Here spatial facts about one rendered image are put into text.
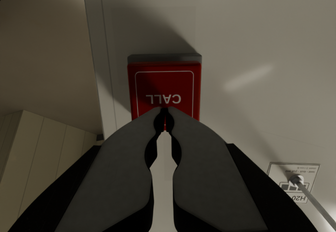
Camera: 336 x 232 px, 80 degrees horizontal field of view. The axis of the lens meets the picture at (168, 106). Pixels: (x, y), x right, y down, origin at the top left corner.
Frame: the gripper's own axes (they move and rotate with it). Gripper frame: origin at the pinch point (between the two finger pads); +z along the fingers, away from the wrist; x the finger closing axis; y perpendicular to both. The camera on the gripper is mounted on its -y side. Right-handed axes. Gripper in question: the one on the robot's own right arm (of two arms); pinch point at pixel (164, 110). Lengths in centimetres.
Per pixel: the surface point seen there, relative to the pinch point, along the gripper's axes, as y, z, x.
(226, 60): -1.5, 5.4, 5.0
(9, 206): 219, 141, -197
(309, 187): 11.5, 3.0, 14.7
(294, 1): -5.6, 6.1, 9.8
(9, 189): 204, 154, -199
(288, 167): 8.9, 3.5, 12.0
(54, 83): 80, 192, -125
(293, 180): 10.3, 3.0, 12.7
